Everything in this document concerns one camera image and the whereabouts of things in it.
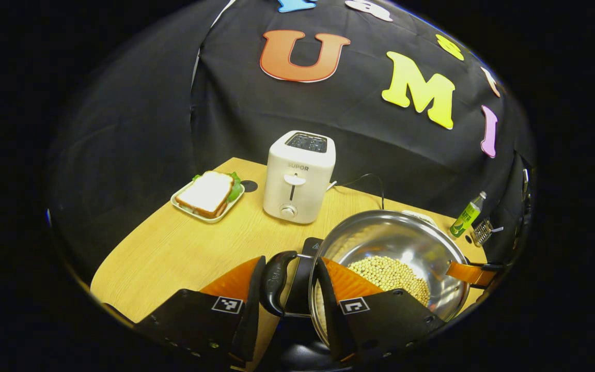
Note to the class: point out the steel pot with beans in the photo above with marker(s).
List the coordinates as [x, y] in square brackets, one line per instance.
[390, 243]

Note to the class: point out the black backdrop cloth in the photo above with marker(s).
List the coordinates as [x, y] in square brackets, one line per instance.
[328, 113]

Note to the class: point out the white toaster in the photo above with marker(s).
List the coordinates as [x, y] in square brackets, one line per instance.
[297, 181]

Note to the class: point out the sandwich with lettuce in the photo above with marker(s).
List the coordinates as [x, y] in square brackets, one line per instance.
[204, 192]

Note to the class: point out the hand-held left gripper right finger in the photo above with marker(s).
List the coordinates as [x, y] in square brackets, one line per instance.
[328, 310]

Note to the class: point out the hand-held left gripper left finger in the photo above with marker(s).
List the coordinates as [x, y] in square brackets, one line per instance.
[253, 315]

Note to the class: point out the black induction cooktop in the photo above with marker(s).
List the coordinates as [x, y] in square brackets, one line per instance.
[302, 289]

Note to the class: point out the green drink bottle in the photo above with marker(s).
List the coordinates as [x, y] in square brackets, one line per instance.
[465, 219]

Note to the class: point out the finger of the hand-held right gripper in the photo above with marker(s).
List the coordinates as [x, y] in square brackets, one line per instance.
[488, 267]
[465, 272]

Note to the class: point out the white divided bean dish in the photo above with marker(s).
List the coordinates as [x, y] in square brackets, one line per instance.
[416, 213]

